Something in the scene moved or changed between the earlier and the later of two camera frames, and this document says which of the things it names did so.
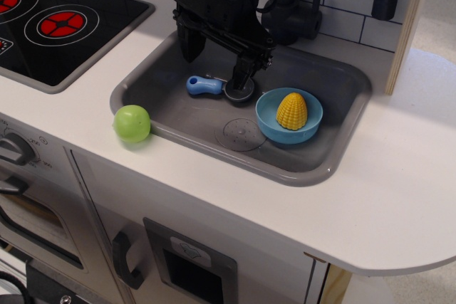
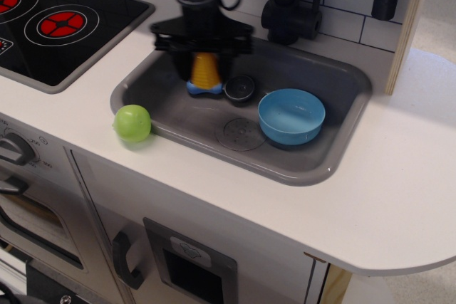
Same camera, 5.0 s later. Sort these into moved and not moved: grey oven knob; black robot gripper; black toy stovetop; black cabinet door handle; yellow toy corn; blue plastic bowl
Moved: yellow toy corn; black robot gripper
Not moved: black toy stovetop; grey oven knob; black cabinet door handle; blue plastic bowl
